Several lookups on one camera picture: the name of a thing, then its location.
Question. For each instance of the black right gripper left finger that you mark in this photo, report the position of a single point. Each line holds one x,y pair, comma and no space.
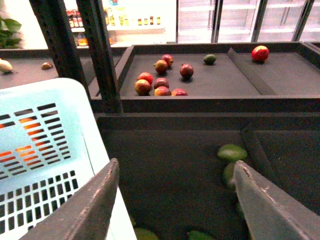
87,214

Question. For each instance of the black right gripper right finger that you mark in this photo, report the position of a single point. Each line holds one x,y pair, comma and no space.
271,213

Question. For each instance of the light blue plastic basket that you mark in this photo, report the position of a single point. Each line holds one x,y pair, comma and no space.
29,196

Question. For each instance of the red yellow mango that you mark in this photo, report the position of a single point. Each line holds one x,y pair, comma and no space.
27,143

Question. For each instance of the green avocado near finger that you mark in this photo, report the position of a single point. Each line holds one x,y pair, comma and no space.
232,153

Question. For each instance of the green avocado far tray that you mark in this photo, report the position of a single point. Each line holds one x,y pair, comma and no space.
210,59

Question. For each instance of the bright red apple far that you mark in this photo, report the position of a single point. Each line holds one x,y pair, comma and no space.
260,54

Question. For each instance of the dark red pomegranate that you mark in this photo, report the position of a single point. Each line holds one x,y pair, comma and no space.
186,71

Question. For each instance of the black shelf upright post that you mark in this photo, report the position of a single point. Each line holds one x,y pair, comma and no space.
92,13

